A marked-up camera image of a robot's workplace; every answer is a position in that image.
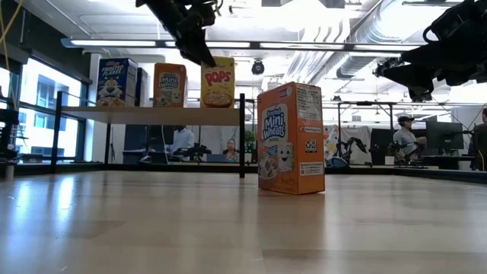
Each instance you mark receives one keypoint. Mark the thin black background frame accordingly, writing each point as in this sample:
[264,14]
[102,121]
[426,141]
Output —
[365,103]

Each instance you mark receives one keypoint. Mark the white curtain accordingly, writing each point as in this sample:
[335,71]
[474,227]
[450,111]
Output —
[213,137]

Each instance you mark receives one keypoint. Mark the silver ventilation duct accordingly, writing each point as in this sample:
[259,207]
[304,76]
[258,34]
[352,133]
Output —
[374,26]

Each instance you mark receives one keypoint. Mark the black dome camera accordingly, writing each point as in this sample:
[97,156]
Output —
[258,67]

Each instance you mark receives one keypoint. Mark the black computer monitor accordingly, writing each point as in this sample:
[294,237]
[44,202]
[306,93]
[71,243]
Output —
[443,135]

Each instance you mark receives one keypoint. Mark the person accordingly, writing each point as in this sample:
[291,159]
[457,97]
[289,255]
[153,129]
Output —
[231,150]
[182,139]
[406,139]

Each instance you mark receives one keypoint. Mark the floral patterned cloth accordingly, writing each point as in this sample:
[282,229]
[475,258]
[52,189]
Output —
[331,142]

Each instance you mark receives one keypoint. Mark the black metal table frame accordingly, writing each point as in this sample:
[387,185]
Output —
[171,167]

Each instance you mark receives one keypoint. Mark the black background robot device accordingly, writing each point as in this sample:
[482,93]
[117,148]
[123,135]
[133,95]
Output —
[198,151]

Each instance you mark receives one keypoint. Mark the green potted plant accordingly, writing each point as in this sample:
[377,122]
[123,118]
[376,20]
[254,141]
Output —
[249,139]

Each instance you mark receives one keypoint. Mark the orange Mini Wheats cereal box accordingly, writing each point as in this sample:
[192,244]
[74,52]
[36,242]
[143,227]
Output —
[291,139]
[170,85]

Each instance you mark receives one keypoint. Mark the black side bracket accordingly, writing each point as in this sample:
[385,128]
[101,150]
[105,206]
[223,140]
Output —
[7,117]

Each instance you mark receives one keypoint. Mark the wooden shelf with black posts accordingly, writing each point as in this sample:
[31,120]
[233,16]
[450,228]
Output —
[152,116]

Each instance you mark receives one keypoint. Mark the blue round object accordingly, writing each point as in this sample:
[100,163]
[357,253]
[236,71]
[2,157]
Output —
[336,163]

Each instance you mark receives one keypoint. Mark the long ceiling light bar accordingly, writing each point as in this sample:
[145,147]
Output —
[114,43]

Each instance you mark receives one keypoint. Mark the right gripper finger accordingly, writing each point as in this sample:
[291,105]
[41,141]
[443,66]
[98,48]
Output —
[414,81]
[433,59]

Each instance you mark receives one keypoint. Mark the black background robot arm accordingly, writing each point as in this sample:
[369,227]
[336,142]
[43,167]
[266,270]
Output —
[352,146]

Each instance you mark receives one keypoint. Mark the dark blue panel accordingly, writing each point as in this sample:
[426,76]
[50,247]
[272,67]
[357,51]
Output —
[135,142]

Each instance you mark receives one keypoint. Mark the yellow Corn Pops cereal box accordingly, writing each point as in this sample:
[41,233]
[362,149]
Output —
[217,85]

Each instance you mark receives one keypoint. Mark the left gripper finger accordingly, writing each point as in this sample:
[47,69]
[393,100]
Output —
[196,42]

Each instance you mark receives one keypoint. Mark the black panel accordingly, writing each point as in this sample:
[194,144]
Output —
[160,135]

